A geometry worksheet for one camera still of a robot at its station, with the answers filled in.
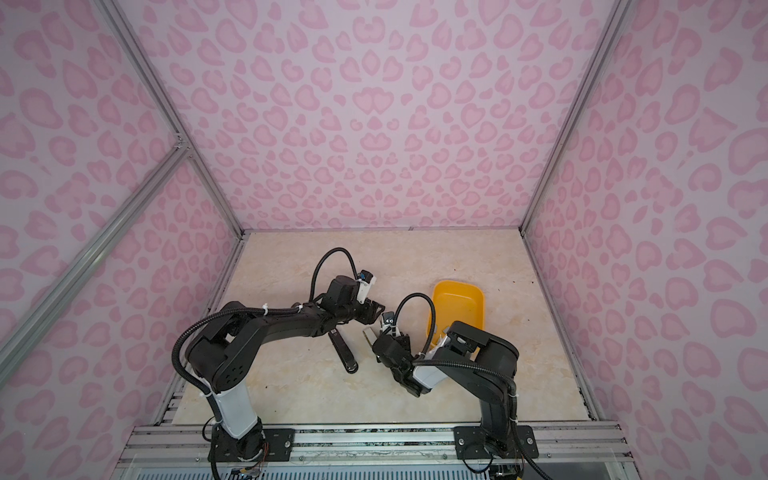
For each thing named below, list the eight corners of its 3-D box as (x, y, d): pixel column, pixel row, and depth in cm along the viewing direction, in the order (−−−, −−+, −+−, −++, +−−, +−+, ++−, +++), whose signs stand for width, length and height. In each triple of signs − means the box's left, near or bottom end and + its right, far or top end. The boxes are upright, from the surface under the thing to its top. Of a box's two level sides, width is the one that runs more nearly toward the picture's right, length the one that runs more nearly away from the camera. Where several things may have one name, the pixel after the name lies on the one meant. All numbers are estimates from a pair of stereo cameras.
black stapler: (349, 375, 86) (347, 369, 82) (328, 340, 93) (325, 333, 89) (359, 368, 88) (358, 362, 84) (338, 334, 94) (336, 327, 91)
